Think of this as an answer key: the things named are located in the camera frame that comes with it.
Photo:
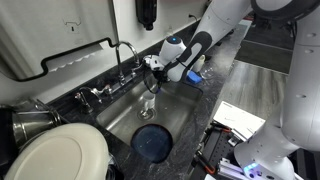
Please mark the clear glass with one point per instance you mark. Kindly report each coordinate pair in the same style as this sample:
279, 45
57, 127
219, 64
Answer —
208, 71

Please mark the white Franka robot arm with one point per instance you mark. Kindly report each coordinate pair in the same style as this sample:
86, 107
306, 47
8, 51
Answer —
300, 100

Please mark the steel pot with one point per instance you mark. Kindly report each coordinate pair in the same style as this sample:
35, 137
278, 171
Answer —
33, 125

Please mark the stainless steel sink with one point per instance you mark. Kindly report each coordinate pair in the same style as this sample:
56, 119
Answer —
180, 106

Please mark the small dark blue plate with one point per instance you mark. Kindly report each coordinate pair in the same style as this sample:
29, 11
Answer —
151, 143

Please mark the metal sink drain strainer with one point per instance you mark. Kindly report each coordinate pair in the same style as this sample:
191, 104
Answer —
146, 115

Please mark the black wall soap dispenser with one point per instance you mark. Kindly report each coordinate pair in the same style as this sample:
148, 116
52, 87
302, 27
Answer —
146, 13

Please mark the aluminium extrusion bar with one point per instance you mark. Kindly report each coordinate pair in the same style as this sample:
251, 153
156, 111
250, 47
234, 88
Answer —
231, 170
238, 137

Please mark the chrome side sprayer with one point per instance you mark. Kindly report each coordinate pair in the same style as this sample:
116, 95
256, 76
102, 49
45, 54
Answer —
83, 100

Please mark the paper towel dispenser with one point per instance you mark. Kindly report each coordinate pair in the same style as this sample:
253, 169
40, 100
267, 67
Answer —
50, 26

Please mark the orange black clamp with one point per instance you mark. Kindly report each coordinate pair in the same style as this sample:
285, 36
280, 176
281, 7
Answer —
206, 165
220, 127

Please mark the black dish rack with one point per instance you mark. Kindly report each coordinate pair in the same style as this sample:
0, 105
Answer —
5, 133

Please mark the chrome faucet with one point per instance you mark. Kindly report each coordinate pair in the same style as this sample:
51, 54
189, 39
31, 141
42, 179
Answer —
118, 66

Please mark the black perforated base board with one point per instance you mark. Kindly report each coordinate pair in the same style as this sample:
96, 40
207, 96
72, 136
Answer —
220, 146

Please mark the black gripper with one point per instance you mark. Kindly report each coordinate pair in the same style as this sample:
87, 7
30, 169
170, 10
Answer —
160, 76

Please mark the blue sponge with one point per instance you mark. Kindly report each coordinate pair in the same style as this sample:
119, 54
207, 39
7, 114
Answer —
195, 78

